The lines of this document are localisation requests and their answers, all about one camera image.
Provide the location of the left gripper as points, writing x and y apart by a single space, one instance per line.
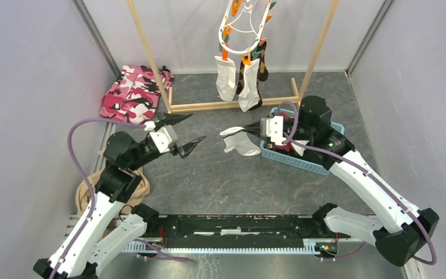
174 118

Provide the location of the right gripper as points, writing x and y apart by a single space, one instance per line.
253 128

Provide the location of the white plastic clip hanger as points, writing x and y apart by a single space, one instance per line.
241 28

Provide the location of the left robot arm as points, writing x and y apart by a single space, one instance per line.
86 252

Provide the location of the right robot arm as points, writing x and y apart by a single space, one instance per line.
399 229

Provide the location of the blue plastic basket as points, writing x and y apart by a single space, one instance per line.
293 161

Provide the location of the red striped sock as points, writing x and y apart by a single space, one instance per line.
285 149

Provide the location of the pink camouflage cloth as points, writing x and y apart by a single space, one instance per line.
133 97

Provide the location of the beige cloth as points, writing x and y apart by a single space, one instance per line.
82 196

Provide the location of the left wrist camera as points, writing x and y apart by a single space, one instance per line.
164 138

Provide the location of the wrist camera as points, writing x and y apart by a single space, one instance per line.
272 129
164 138

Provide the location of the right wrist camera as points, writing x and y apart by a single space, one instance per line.
272 129

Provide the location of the wooden drying rack frame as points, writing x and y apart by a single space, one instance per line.
298 93

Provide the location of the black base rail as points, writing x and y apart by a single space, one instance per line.
221 231

